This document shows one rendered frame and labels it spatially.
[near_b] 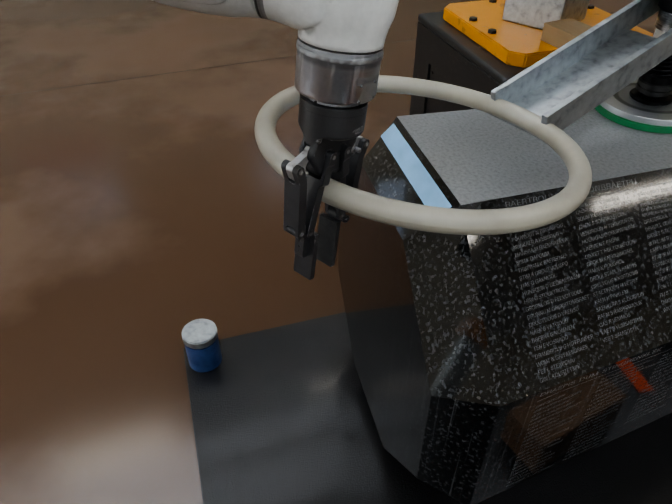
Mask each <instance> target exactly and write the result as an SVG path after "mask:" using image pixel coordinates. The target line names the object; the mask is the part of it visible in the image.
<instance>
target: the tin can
mask: <svg viewBox="0 0 672 504"><path fill-rule="evenodd" d="M182 339H183V342H184V345H185V349H186V353H187V357H188V361H189V365H190V367H191V368H192V369H193V370H194V371H197V372H209V371H212V370H214V369H215V368H217V367H218V366H219V364H220V363H221V361H222V354H221V349H220V344H219V339H218V332H217V327H216V325H215V323H214V322H213V321H211V320H208V319H196V320H193V321H191V322H189V323H188V324H186V325H185V326H184V328H183V330H182Z"/></svg>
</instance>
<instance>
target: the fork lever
mask: <svg viewBox="0 0 672 504"><path fill-rule="evenodd" d="M658 3H659V0H635V1H633V2H632V3H630V4H628V5H627V6H625V7H624V8H622V9H620V10H619V11H617V12H616V13H614V14H612V15H611V16H609V17H608V18H606V19H604V20H603V21H601V22H600V23H598V24H597V25H595V26H593V27H592V28H590V29H589V30H587V31H585V32H584V33H582V34H581V35H579V36H577V37H576V38H574V39H573V40H571V41H569V42H568V43H566V44H565V45H563V46H562V47H560V48H558V49H557V50H555V51H554V52H552V53H550V54H549V55H547V56H546V57H544V58H542V59H541V60H539V61H538V62H536V63H534V64H533V65H531V66H530V67H528V68H527V69H525V70H523V71H522V72H520V73H519V74H517V75H515V76H514V77H512V78H511V79H509V80H507V81H506V82H504V83H503V84H501V85H499V86H498V87H496V88H495V89H493V90H492V91H491V99H492V100H494V101H496V100H498V99H503V100H506V101H508V102H511V103H513V104H516V105H518V106H520V107H523V108H525V109H527V110H529V111H531V112H533V113H535V114H537V115H539V116H541V117H542V119H541V123H542V124H545V125H547V124H549V123H552V124H554V125H555V126H557V127H558V128H560V129H561V130H563V129H565V128H566V127H568V126H569V125H571V124H572V123H574V122H575V121H577V120H578V119H579V118H581V117H582V116H584V115H585V114H587V113H588V112H590V111H591V110H592V109H594V108H595V107H597V106H598V105H600V104H601V103H603V102H604V101H606V100H607V99H608V98H610V97H611V96H613V95H614V94H616V93H617V92H619V91H620V90H622V89H623V88H624V87H626V86H627V85H629V84H630V83H632V82H633V81H635V80H636V79H638V78H639V77H640V76H642V75H643V74H645V73H646V72H648V71H649V70H651V69H652V68H653V67H655V66H656V65H658V64H659V63H661V62H662V61H664V60H665V59H667V58H668V57H669V56H671V55H672V28H671V29H670V30H668V31H667V32H665V33H664V34H662V35H661V36H659V37H658V38H655V37H652V36H649V35H645V34H642V33H639V32H636V31H632V30H630V29H632V28H633V27H635V26H636V25H638V24H640V23H641V22H643V21H644V20H646V19H647V18H649V17H650V16H652V15H653V14H655V13H657V12H658V11H659V10H660V7H659V6H658Z"/></svg>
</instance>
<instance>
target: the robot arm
mask: <svg viewBox="0 0 672 504"><path fill-rule="evenodd" d="M153 1H155V2H158V3H161V4H164V5H168V6H172V7H176V8H180V9H185V10H189V11H194V12H199V13H205V14H211V15H217V16H226V17H234V18H239V17H252V18H261V19H267V20H272V21H275V22H278V23H282V24H284V25H287V26H289V27H291V28H294V29H298V39H297V42H296V48H297V55H296V68H295V81H294V84H295V88H296V89H297V91H298V92H299V93H300V100H299V113H298V124H299V126H300V128H301V130H302V133H303V140H302V143H301V145H300V148H299V155H298V156H297V157H296V158H295V159H294V160H292V161H289V160H287V159H285V160H283V162H282V163H281V169H282V172H283V175H284V223H283V229H284V230H285V231H286V232H288V233H290V234H292V235H293V236H295V248H294V252H295V259H294V271H296V272H297V273H299V274H301V275H302V276H304V277H305V278H307V279H309V280H311V279H313V278H314V274H315V265H316V259H318V260H319V261H321V262H323V263H324V264H326V265H328V266H330V267H332V266H334V265H335V259H336V252H337V245H338V238H339V231H340V224H341V221H342V222H344V223H346V222H348V220H349V218H350V216H348V215H346V214H345V212H346V211H343V210H340V209H338V208H335V207H333V206H331V205H328V204H326V203H325V212H326V213H327V214H328V215H327V214H326V213H324V212H323V213H321V214H320V215H319V224H318V233H317V232H315V231H314V230H315V226H316V222H317V217H318V213H319V209H320V205H321V200H322V196H323V192H324V188H325V186H327V185H329V182H330V178H332V179H334V180H336V181H338V182H341V183H343V184H346V185H348V186H351V187H354V188H357V189H358V184H359V179H360V174H361V169H362V163H363V158H364V155H365V153H366V150H367V148H368V145H369V139H366V138H364V137H362V136H360V135H361V134H362V132H363V131H364V127H365V120H366V114H367V107H368V102H369V101H371V100H372V99H374V97H375V95H376V92H377V85H378V79H379V73H380V67H381V60H382V59H383V54H384V51H383V48H384V44H385V39H386V36H387V33H388V31H389V28H390V26H391V24H392V22H393V20H394V18H395V14H396V11H397V7H398V3H399V0H153Z"/></svg>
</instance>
